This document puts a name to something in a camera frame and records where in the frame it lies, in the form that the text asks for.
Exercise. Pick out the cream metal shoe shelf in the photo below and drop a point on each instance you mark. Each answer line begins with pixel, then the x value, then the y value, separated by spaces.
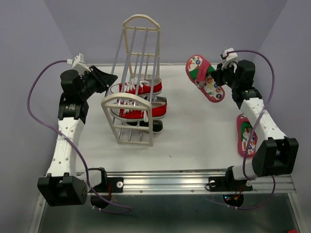
pixel 141 37

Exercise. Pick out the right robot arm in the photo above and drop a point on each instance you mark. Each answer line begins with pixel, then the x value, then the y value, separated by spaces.
pixel 275 151

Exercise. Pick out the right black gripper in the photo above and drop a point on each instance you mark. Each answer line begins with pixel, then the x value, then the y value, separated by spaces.
pixel 217 74

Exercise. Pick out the pink green sandal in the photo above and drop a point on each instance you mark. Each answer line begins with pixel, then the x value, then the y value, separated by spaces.
pixel 244 129
pixel 198 70

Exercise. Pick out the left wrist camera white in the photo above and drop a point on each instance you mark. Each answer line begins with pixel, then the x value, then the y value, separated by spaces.
pixel 78 63

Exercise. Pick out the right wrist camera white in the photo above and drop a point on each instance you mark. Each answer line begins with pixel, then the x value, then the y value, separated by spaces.
pixel 228 56

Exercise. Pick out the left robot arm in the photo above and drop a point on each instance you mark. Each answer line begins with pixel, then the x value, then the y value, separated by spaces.
pixel 62 186

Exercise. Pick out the aluminium mounting rail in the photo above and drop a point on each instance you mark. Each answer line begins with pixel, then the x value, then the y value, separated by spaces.
pixel 190 183

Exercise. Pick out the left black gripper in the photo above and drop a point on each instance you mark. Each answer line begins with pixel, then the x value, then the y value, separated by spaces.
pixel 104 79

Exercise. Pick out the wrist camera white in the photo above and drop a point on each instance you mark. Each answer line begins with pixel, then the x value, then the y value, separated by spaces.
pixel 228 56
pixel 78 63

